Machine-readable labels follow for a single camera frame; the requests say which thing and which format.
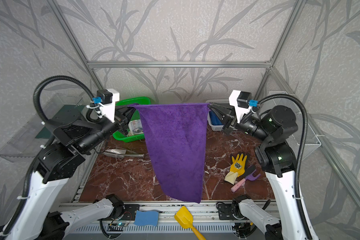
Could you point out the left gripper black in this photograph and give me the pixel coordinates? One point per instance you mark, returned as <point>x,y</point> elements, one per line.
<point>120,122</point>

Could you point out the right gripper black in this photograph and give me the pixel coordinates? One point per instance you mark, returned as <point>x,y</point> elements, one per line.
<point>228,121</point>

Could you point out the blue towel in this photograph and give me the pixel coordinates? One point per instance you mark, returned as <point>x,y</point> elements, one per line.
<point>215,120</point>

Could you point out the purple towel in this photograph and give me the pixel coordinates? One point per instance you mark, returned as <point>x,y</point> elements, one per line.
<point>176,137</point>

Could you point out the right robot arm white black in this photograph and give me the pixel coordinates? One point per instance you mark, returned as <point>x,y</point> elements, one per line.
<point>280,156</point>

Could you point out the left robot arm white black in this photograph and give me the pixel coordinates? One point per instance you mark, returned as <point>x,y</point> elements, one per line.
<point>73,137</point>

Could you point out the green plastic basket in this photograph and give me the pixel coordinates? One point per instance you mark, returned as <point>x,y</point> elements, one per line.
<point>136,116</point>

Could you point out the white light-blue towel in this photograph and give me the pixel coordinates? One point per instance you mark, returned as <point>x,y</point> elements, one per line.
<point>135,128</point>

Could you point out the white plastic basket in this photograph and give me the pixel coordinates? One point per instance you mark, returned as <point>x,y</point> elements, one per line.
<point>224,102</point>

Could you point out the silver metal trowel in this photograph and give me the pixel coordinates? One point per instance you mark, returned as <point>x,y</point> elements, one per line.
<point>121,153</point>

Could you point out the yellow packet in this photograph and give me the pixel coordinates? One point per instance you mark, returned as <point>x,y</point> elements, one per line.
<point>238,164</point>

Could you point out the pale yellow cloth piece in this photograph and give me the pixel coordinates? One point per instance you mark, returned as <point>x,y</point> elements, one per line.
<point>231,177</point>

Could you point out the purple small toy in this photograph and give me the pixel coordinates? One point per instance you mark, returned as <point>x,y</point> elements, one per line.
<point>252,177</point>

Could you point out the blue sponge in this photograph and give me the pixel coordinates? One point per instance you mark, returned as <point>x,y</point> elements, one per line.
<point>146,218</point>

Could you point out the small circuit board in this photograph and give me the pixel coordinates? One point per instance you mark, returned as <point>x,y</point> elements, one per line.
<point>118,227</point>

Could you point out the yellow plastic shovel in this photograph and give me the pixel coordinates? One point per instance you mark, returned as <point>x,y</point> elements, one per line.
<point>185,219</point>

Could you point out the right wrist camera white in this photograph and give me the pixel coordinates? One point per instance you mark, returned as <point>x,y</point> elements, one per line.
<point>242,102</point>

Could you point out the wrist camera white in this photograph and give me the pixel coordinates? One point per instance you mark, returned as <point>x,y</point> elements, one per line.
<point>104,103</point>
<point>242,102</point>

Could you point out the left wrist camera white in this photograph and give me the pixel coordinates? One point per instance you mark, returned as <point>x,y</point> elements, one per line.
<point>104,103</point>

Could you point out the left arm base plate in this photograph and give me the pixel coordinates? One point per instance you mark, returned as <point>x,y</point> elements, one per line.
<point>127,214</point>

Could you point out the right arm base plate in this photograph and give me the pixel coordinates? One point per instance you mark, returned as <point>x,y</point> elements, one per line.
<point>225,211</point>

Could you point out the clear acrylic wall shelf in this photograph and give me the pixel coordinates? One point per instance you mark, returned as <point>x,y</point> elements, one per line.
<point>26,143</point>

